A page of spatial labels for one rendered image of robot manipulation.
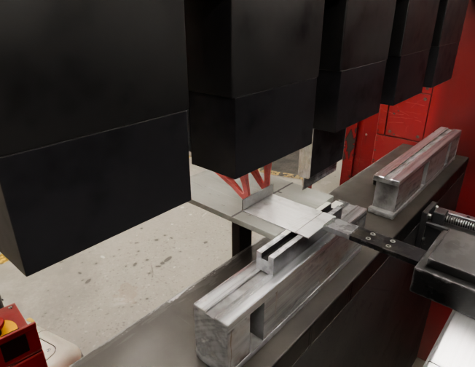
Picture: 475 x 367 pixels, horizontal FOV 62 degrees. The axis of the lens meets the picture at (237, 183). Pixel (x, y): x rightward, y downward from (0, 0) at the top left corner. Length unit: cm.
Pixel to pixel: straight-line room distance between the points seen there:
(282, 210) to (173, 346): 27
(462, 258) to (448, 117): 91
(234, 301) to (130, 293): 160
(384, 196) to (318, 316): 39
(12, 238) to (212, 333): 32
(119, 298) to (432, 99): 161
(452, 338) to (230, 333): 25
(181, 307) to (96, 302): 145
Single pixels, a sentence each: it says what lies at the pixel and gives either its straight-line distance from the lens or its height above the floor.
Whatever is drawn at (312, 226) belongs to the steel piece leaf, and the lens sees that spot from 63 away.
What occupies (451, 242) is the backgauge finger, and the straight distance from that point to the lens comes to 59.
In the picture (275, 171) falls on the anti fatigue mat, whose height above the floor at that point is 2.
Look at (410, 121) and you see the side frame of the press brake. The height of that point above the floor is 96.
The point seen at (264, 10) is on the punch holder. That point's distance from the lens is 38.
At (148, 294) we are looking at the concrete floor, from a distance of 208.
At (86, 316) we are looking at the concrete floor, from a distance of 205.
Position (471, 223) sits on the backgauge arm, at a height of 86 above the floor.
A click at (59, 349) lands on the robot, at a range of 153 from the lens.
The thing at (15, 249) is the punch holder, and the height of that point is 118.
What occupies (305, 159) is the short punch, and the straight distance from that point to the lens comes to 57.
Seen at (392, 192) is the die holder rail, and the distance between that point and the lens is 95.
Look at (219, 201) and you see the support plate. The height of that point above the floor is 100.
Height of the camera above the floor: 132
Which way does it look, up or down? 25 degrees down
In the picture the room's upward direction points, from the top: straight up
